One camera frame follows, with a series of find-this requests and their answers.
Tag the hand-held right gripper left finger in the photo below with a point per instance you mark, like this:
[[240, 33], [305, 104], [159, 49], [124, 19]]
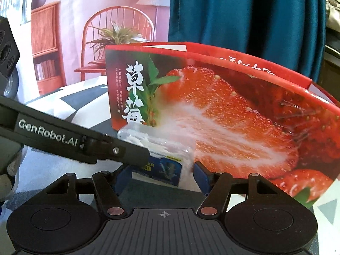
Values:
[[122, 176]]

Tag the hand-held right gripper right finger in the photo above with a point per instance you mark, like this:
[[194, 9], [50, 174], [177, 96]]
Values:
[[202, 178]]

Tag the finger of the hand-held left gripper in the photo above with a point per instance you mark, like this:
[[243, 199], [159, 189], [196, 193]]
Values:
[[119, 152]]

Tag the clear plastic packet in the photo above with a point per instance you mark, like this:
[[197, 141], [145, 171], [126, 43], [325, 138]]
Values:
[[164, 164]]

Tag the red strawberry print cardboard box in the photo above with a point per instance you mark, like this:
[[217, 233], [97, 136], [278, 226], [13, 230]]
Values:
[[233, 117]]

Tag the person's left hand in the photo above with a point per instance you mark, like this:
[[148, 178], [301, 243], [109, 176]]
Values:
[[5, 187]]

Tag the geometric patterned tablecloth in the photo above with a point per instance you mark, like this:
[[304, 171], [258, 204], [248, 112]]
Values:
[[53, 106]]

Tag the teal curtain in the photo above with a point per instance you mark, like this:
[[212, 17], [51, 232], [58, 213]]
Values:
[[212, 13]]

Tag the pink room wall poster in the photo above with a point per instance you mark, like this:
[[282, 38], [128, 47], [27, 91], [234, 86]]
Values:
[[79, 18]]

